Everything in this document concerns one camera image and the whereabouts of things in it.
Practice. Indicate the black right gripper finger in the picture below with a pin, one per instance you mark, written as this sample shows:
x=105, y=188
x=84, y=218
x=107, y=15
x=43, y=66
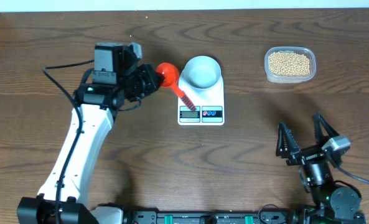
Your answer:
x=322, y=129
x=286, y=144

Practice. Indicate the clear plastic container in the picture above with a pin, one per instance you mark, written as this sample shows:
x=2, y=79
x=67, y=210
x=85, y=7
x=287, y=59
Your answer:
x=290, y=80

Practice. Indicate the red measuring scoop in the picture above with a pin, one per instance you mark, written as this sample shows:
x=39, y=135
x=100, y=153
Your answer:
x=171, y=77

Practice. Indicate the soybeans in container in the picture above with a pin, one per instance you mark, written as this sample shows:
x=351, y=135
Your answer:
x=289, y=64

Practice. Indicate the white round bowl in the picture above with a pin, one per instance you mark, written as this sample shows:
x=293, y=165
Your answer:
x=202, y=72

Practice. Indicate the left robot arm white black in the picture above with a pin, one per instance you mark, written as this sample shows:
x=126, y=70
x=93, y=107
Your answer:
x=115, y=78

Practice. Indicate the white digital kitchen scale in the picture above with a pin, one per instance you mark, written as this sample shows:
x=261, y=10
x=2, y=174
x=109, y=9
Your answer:
x=209, y=103

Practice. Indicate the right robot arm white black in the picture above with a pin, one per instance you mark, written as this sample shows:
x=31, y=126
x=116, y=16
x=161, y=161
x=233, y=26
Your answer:
x=335, y=200

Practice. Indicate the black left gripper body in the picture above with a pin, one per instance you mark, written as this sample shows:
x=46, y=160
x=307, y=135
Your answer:
x=137, y=86

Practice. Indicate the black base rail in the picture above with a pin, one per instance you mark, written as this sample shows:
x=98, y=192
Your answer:
x=221, y=217

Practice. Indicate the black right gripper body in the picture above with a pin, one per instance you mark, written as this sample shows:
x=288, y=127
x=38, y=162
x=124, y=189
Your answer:
x=306, y=155

